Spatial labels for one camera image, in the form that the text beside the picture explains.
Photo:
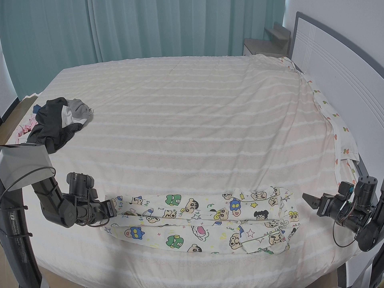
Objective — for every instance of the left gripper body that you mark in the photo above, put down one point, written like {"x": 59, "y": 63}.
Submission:
{"x": 103, "y": 210}

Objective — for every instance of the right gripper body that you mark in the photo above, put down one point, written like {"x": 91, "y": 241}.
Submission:
{"x": 328, "y": 206}

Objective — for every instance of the white printed pyjama top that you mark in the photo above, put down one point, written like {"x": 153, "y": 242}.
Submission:
{"x": 195, "y": 217}

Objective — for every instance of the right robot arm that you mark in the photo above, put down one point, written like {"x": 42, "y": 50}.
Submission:
{"x": 367, "y": 229}

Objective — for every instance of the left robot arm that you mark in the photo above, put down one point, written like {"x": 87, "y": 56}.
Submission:
{"x": 18, "y": 166}

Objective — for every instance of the pile of clothes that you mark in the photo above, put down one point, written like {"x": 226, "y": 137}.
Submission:
{"x": 54, "y": 124}

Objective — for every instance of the bed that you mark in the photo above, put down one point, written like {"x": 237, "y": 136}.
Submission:
{"x": 180, "y": 106}

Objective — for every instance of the grey bedside table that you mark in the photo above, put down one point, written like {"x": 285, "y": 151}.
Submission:
{"x": 258, "y": 45}

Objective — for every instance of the blue-green curtain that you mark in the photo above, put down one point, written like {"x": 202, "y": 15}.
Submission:
{"x": 45, "y": 40}
{"x": 186, "y": 19}

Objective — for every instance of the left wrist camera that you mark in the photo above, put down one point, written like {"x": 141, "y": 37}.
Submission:
{"x": 93, "y": 193}

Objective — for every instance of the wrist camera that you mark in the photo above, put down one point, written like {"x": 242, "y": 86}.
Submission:
{"x": 93, "y": 193}
{"x": 345, "y": 188}

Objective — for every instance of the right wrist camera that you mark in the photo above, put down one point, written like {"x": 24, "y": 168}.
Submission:
{"x": 345, "y": 188}

